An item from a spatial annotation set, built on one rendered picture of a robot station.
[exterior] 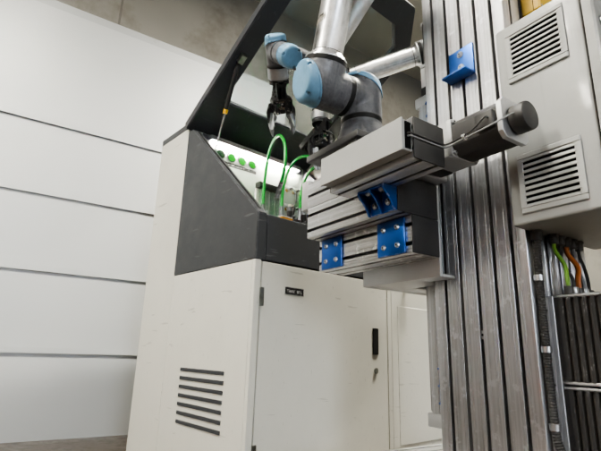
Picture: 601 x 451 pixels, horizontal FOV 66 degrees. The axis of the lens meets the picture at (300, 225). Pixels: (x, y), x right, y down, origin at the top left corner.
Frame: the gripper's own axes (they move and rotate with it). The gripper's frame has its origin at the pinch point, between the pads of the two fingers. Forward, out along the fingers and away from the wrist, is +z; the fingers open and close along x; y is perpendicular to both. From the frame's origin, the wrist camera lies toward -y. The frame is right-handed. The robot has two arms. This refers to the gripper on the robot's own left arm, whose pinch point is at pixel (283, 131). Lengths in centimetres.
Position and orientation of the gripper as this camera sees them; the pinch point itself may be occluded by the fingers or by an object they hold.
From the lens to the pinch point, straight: 180.3
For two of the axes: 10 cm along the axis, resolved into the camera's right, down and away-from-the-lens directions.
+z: 0.7, 8.7, 4.9
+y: 2.0, 4.7, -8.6
